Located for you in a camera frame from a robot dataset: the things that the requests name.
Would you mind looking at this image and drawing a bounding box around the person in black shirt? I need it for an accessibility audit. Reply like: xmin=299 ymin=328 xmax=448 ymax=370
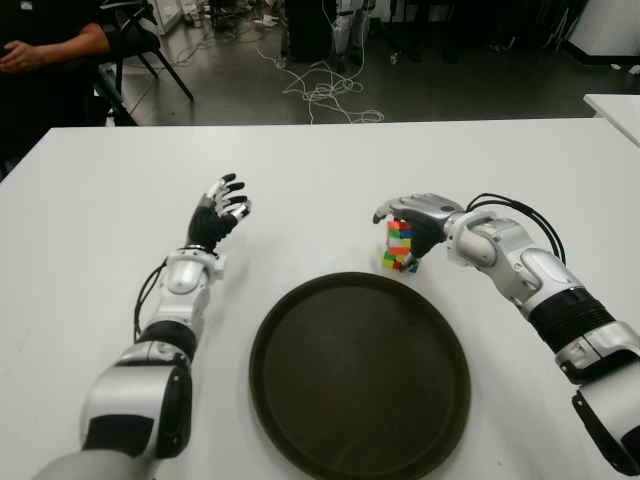
xmin=0 ymin=0 xmax=115 ymax=174

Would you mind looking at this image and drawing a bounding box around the black cabinet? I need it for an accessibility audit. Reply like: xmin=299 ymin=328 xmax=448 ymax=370
xmin=286 ymin=0 xmax=337 ymax=62

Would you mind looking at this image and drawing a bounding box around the multicoloured Rubik's cube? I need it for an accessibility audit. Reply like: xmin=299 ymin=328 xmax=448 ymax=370
xmin=381 ymin=216 xmax=420 ymax=275

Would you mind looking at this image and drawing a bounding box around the white shelf unit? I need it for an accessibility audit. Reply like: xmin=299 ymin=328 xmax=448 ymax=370
xmin=148 ymin=0 xmax=214 ymax=32

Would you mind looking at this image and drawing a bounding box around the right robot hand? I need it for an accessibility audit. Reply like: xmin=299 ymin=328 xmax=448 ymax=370
xmin=371 ymin=193 xmax=464 ymax=262

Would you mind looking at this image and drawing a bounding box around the black chair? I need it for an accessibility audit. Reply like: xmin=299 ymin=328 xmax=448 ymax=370
xmin=93 ymin=0 xmax=196 ymax=127

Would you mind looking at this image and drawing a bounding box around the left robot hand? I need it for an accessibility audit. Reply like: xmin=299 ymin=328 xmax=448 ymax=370
xmin=187 ymin=172 xmax=253 ymax=252

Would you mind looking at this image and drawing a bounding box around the white side table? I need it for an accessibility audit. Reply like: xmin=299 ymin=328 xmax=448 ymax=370
xmin=582 ymin=92 xmax=640 ymax=149

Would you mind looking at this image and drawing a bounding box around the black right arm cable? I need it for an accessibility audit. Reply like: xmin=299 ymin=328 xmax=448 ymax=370
xmin=466 ymin=191 xmax=570 ymax=267

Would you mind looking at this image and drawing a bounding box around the tangled white floor cable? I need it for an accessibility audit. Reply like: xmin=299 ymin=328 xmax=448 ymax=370
xmin=256 ymin=43 xmax=386 ymax=125

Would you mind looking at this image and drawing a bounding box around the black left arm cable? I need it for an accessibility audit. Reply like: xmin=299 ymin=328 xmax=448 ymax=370
xmin=131 ymin=259 xmax=170 ymax=342

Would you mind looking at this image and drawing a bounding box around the white cabinet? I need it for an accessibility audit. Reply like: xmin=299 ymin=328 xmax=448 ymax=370
xmin=568 ymin=0 xmax=640 ymax=57

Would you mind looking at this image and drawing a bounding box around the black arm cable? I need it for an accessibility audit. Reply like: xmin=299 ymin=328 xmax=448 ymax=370
xmin=466 ymin=191 xmax=570 ymax=267
xmin=131 ymin=259 xmax=170 ymax=342

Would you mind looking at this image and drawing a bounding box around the dark brown round plate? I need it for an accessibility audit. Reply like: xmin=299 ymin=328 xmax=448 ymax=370
xmin=248 ymin=271 xmax=473 ymax=480

